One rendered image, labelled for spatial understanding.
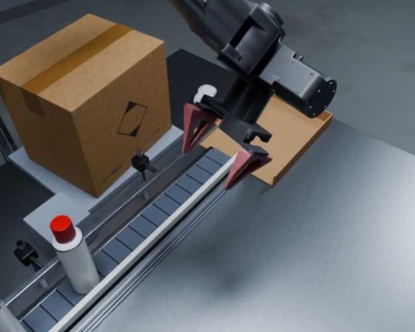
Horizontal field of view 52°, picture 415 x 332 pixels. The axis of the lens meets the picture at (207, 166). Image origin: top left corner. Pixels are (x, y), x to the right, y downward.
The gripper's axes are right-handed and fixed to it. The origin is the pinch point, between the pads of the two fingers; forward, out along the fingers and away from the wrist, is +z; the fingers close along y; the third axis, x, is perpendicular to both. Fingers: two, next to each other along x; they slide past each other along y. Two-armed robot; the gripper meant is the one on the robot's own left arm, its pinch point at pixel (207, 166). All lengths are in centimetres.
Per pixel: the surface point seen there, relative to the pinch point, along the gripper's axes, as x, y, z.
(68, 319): -4.4, -5.8, 37.2
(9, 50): 105, -252, 71
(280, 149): 52, -15, 2
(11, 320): -14.6, -7.5, 35.9
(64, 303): -1.3, -10.7, 39.3
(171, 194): 23.0, -18.5, 19.6
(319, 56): 226, -106, -31
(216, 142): 43, -28, 9
